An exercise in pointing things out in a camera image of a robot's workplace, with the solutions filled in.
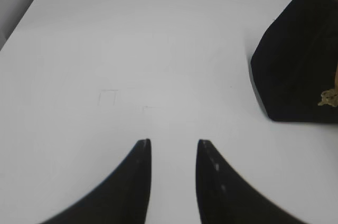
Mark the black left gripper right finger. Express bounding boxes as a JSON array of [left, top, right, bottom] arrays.
[[195, 139, 301, 223]]

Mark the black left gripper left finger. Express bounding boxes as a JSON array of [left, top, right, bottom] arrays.
[[44, 139, 152, 224]]

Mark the black canvas tote bag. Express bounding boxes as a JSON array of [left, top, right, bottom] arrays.
[[250, 0, 337, 124]]

